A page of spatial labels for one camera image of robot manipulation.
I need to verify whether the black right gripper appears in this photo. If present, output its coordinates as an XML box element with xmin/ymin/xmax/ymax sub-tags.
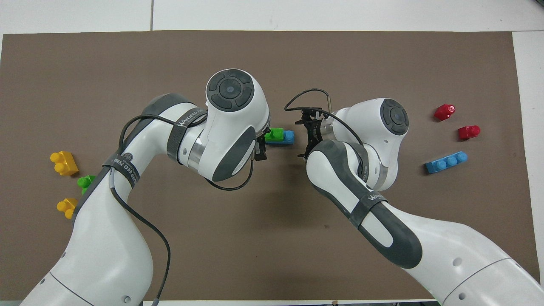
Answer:
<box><xmin>297</xmin><ymin>108</ymin><xmax>328</xmax><ymax>159</ymax></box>

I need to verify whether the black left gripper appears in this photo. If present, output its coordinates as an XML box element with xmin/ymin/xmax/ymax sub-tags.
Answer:
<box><xmin>254</xmin><ymin>132</ymin><xmax>268</xmax><ymax>161</ymax></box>

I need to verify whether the blue three-stud toy block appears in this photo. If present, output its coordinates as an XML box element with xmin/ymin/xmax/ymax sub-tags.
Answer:
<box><xmin>267</xmin><ymin>130</ymin><xmax>295</xmax><ymax>145</ymax></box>
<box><xmin>425</xmin><ymin>152</ymin><xmax>468</xmax><ymax>174</ymax></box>

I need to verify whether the red one-stud toy block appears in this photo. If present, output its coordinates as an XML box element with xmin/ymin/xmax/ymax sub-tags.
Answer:
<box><xmin>433</xmin><ymin>104</ymin><xmax>456</xmax><ymax>122</ymax></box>
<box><xmin>458</xmin><ymin>125</ymin><xmax>481</xmax><ymax>141</ymax></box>

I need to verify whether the yellow two-stud toy block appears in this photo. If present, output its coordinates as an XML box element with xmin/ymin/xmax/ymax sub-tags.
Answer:
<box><xmin>50</xmin><ymin>151</ymin><xmax>79</xmax><ymax>177</ymax></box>
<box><xmin>57</xmin><ymin>198</ymin><xmax>79</xmax><ymax>220</ymax></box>

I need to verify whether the brown table mat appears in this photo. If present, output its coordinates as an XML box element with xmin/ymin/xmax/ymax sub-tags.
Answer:
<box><xmin>0</xmin><ymin>31</ymin><xmax>542</xmax><ymax>303</ymax></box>

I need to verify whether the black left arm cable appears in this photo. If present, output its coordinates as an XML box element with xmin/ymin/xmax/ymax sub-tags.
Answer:
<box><xmin>108</xmin><ymin>113</ymin><xmax>255</xmax><ymax>306</ymax></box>

